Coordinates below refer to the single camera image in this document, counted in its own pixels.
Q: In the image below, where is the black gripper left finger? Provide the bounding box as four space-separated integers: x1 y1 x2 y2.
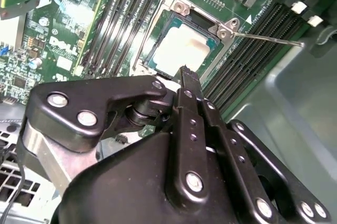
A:
17 67 230 210

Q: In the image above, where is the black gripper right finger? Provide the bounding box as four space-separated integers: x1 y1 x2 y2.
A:
196 73 332 224

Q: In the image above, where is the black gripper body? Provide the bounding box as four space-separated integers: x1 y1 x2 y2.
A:
51 132 253 224

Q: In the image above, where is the metal wire locking lever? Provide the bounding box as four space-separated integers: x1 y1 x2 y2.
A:
133 0 171 72
228 31 305 47

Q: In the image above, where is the CPU with silver top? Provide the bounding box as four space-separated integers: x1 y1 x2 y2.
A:
154 10 225 77

